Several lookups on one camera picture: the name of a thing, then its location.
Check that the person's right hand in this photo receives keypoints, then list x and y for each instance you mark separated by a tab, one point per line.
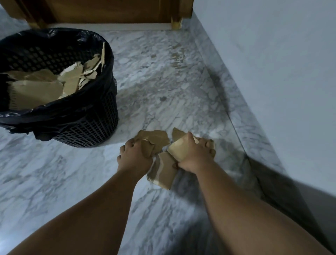
198	156

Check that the black mesh waste basket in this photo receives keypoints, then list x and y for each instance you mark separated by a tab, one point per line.
89	126

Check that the black plastic bin liner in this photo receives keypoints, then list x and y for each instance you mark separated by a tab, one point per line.
78	107

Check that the taped brown cardboard piece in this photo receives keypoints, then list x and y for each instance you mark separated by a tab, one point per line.
164	172

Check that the person's left hand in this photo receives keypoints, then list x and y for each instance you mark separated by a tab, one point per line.
132	160

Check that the person's left forearm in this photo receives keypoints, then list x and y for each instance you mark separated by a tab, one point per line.
91	215

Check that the pile of cardboard scraps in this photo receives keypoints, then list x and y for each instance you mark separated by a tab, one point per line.
39	89

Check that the person's left fingers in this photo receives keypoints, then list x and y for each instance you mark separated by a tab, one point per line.
126	147

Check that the torn brown cardboard piece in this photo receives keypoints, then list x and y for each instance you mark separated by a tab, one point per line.
157	139
179	147

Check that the person's right fingers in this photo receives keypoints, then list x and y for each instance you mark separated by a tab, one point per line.
210	148

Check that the brown wooden door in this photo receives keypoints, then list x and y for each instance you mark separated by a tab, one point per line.
105	10

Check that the person's right forearm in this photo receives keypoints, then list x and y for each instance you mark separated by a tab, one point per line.
244	218

